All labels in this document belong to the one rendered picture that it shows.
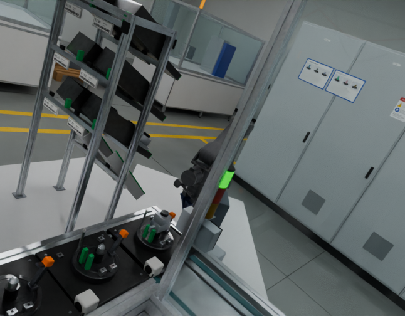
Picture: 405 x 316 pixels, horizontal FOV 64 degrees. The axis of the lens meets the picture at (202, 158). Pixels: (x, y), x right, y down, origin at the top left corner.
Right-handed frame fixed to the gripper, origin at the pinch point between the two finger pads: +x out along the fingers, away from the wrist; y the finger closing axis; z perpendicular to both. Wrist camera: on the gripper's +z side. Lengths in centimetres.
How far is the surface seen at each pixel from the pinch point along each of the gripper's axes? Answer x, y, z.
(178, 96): 69, 432, 293
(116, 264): 10.1, -13.9, -31.7
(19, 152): 108, 233, -6
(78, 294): 10, -22, -45
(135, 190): 5.5, 18.0, -12.5
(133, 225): 12.1, 5.2, -16.6
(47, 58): -33, 40, -48
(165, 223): 2.8, -5.8, -12.4
